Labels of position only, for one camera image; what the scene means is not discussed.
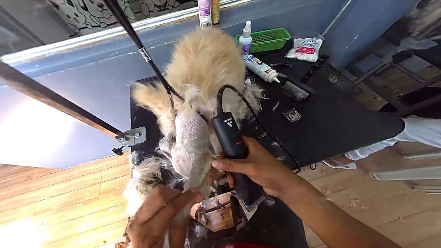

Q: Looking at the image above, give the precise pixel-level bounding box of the person's left hand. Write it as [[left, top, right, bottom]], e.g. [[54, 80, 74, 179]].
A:
[[128, 185, 204, 248]]

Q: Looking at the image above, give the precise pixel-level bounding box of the person's right hand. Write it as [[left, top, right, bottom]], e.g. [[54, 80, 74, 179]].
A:
[[212, 136, 301, 199]]

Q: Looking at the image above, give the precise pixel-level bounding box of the black electric clipper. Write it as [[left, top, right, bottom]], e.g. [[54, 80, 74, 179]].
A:
[[212, 112, 275, 211]]

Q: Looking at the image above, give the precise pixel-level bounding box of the cream fluffy dog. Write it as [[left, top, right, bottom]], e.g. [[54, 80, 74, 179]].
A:
[[132, 27, 265, 198]]

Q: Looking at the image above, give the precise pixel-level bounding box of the person's right forearm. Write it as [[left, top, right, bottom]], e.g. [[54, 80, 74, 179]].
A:
[[279, 175, 403, 248]]

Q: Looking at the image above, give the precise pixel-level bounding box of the metal clipper blade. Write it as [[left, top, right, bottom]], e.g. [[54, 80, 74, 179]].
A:
[[283, 108, 302, 123]]

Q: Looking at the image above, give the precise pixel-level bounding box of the silver table clamp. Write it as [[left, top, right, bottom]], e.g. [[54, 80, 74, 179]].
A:
[[112, 126, 147, 156]]

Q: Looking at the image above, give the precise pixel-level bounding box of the white squeeze bottle, pointed nozzle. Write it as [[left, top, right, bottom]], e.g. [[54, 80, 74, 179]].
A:
[[245, 54, 280, 83]]

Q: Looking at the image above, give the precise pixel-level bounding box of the black grooming table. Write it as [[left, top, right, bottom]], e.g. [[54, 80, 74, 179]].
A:
[[130, 41, 406, 248]]

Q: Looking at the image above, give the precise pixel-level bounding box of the white spray bottle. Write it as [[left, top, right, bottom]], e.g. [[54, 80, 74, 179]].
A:
[[238, 20, 252, 60]]

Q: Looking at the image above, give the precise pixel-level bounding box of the green plastic basket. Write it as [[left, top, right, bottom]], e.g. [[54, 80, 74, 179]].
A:
[[235, 28, 291, 54]]

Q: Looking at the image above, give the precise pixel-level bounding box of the bag of cotton balls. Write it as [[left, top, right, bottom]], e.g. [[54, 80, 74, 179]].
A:
[[285, 34, 325, 63]]

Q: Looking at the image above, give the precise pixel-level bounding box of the gold bottle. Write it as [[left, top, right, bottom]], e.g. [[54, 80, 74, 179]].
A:
[[211, 0, 220, 25]]

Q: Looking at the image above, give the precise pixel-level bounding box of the white purple label bottle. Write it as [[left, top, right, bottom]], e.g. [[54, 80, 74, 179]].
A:
[[198, 0, 212, 28]]

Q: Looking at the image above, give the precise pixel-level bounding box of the black grooming leash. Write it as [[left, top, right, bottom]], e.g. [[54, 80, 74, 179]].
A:
[[103, 0, 185, 109]]

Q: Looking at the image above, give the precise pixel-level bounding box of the white bench leg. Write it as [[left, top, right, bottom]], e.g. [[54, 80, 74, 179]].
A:
[[370, 166, 441, 181]]

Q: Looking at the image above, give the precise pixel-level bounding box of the window with cartoon dogs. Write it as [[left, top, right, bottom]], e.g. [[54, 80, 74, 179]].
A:
[[0, 0, 198, 57]]

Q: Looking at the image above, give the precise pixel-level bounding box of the brown object with black frame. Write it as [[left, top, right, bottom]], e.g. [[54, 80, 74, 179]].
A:
[[191, 192, 249, 233]]

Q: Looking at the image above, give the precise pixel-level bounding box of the black clipper cord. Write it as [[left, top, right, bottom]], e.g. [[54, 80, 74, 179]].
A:
[[217, 84, 302, 174]]

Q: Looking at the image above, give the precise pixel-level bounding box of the dark metal frame stand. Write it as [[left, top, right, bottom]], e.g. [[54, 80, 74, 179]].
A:
[[341, 48, 441, 117]]

